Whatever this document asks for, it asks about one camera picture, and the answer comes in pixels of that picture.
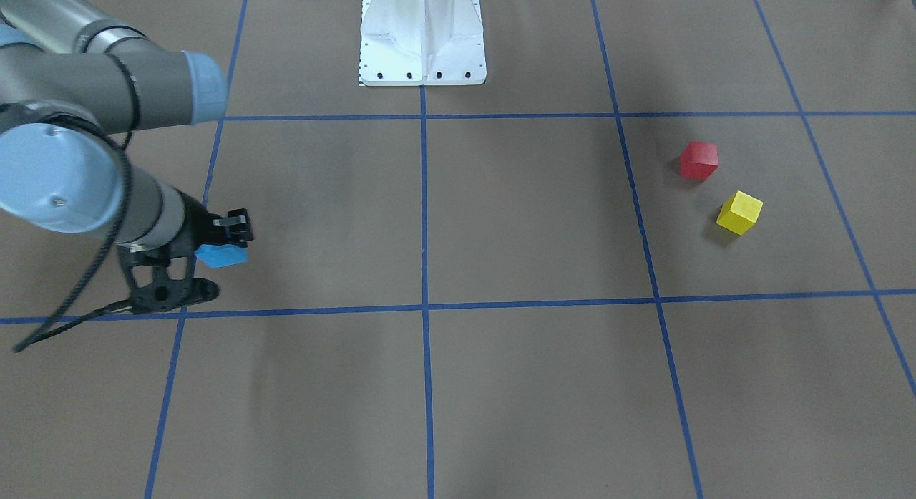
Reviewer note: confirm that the brown paper table cover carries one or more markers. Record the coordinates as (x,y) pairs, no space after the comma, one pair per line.
(507,290)

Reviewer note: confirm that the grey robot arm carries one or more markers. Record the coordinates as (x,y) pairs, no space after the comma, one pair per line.
(73,77)

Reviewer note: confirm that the yellow wooden block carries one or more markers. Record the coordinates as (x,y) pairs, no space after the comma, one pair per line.
(739,213)

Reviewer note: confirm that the blue wooden block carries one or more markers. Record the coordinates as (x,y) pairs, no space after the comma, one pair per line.
(221,256)

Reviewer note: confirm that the white camera stand base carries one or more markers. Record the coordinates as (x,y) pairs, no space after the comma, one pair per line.
(422,43)

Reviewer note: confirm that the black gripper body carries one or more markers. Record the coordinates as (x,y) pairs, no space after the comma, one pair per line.
(192,228)

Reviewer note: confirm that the red wooden block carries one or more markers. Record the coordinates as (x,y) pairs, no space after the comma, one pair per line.
(699,160)

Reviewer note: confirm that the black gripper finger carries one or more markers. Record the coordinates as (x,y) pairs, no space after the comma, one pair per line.
(234,228)

